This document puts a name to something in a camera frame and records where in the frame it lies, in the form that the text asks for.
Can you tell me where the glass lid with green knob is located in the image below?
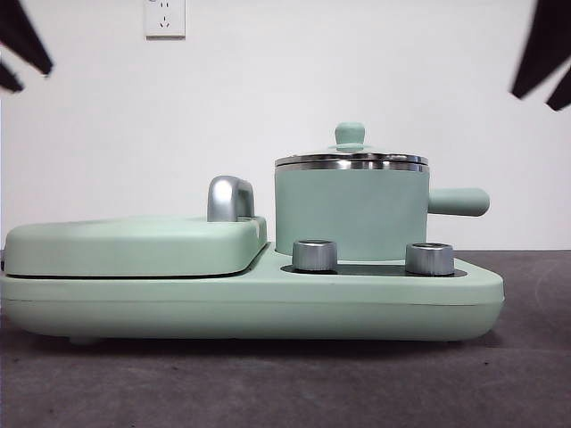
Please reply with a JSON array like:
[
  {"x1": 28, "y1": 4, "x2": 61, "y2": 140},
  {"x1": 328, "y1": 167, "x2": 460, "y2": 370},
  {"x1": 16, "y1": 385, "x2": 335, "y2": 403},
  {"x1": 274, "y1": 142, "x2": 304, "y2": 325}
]
[{"x1": 274, "y1": 122, "x2": 431, "y2": 165}]

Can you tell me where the silver control knob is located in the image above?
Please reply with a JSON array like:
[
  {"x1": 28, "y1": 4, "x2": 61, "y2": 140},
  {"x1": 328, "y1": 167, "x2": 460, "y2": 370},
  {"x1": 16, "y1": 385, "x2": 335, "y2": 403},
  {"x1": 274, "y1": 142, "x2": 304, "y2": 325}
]
[
  {"x1": 292, "y1": 239, "x2": 339, "y2": 272},
  {"x1": 404, "y1": 243, "x2": 455, "y2": 276}
]

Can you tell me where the green griddle cover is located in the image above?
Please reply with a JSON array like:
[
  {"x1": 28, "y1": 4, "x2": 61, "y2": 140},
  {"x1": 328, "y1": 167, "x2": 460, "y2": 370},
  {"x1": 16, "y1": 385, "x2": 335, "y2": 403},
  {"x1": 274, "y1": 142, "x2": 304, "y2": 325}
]
[{"x1": 3, "y1": 215, "x2": 269, "y2": 276}]

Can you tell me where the green breakfast machine base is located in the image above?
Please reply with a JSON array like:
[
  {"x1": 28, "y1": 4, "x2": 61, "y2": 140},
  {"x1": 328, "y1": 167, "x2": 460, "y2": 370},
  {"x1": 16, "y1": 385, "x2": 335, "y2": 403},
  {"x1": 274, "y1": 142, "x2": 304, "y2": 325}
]
[{"x1": 0, "y1": 243, "x2": 506, "y2": 347}]

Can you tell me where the white wall socket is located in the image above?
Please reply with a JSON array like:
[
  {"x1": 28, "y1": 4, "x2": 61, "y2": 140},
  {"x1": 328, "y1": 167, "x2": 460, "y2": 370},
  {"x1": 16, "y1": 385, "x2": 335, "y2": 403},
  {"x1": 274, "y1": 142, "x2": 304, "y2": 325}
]
[{"x1": 145, "y1": 0, "x2": 186, "y2": 40}]

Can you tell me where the green pot with handle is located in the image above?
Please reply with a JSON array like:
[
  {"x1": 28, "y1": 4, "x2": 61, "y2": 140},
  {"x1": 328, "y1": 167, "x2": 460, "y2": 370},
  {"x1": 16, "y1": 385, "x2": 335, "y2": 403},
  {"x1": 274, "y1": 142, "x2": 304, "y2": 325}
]
[{"x1": 273, "y1": 160, "x2": 492, "y2": 262}]

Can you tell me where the silver griddle cover handle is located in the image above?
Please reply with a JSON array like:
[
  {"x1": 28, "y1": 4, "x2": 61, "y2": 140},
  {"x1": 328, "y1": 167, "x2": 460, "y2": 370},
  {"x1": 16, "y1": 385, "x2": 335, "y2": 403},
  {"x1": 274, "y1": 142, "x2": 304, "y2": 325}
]
[{"x1": 206, "y1": 176, "x2": 256, "y2": 223}]

